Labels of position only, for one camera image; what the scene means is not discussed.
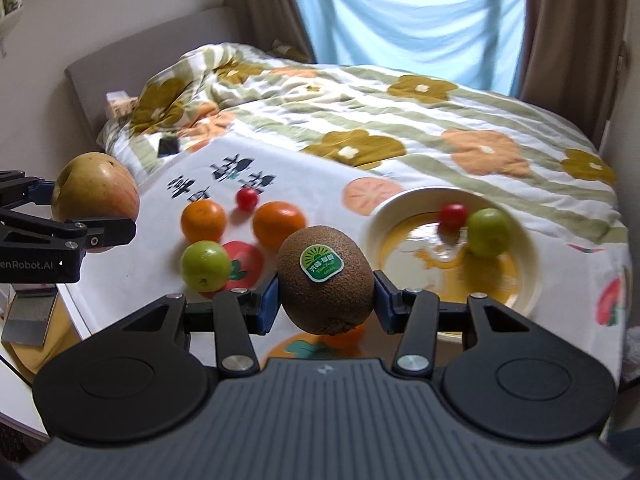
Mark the red cherry tomato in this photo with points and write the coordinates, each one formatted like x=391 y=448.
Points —
x=246 y=199
x=452 y=215

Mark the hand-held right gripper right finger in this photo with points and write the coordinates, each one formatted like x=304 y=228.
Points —
x=384 y=302

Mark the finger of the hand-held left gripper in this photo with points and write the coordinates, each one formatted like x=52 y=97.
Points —
x=110 y=231
x=41 y=191

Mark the grey metal box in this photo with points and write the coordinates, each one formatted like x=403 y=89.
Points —
x=30 y=316

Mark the floral striped duvet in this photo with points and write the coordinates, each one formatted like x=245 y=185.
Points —
x=400 y=120

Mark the small green fruit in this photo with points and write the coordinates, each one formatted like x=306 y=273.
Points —
x=205 y=266
x=487 y=233

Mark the patterned pillow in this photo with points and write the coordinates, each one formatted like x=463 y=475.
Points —
x=290 y=52

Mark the black phone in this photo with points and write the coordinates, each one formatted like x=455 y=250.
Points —
x=168 y=146

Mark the brown kiwi with green sticker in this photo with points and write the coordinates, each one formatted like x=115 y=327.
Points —
x=325 y=307

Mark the yellow red apple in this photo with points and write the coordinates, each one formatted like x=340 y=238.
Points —
x=95 y=190

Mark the patterned tissue box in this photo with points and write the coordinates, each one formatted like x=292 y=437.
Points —
x=120 y=106

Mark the white bowl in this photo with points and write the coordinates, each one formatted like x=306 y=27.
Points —
x=390 y=222

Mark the orange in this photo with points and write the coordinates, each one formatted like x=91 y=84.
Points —
x=277 y=223
x=202 y=221

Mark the light blue cloth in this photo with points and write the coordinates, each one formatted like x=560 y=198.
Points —
x=400 y=20

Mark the brown curtain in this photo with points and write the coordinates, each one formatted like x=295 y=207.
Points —
x=570 y=35
x=260 y=0

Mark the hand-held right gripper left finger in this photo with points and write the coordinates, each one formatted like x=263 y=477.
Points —
x=269 y=305

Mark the grey headboard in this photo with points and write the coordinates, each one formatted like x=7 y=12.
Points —
x=150 y=50

